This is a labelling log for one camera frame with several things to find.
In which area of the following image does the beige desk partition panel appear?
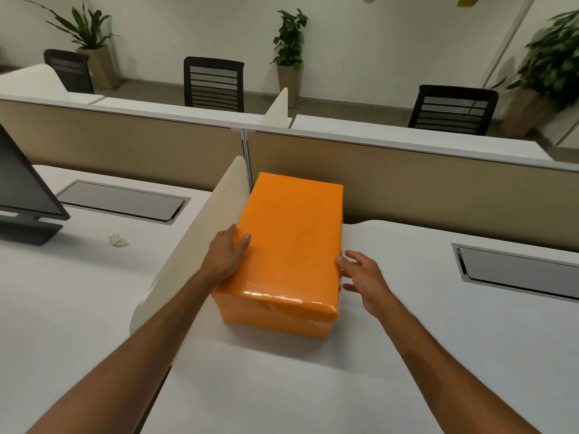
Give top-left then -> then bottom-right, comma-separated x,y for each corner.
0,95 -> 248,193
244,128 -> 579,254

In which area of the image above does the grey desk cable cover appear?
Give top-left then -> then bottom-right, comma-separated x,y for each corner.
451,242 -> 579,304
56,179 -> 192,227

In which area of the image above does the orange box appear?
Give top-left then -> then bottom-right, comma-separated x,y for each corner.
212,171 -> 344,340

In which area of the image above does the black computer monitor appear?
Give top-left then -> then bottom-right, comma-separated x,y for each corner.
0,123 -> 71,222

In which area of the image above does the person's left forearm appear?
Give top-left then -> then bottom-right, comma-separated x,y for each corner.
25,266 -> 224,434

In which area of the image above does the person's left hand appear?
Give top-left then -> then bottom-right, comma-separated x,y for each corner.
201,223 -> 252,283

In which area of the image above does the long-leaved potted plant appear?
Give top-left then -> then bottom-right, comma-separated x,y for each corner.
25,0 -> 122,90

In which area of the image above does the black mesh office chair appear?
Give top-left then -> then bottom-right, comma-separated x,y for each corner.
407,84 -> 499,136
43,49 -> 96,95
183,56 -> 246,114

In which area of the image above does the large bushy potted plant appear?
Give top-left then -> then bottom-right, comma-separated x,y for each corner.
492,9 -> 579,141

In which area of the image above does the white curved desk divider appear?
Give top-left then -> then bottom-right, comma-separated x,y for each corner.
262,87 -> 290,130
0,63 -> 69,102
130,156 -> 252,369

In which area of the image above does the small leafy potted plant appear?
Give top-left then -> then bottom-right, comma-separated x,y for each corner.
271,9 -> 310,109

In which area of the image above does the person's right forearm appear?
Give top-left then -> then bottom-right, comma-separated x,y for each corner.
375,296 -> 542,434

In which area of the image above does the person's right hand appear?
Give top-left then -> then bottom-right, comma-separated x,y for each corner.
337,250 -> 398,319

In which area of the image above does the black monitor stand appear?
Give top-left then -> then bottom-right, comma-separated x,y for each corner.
0,211 -> 64,247

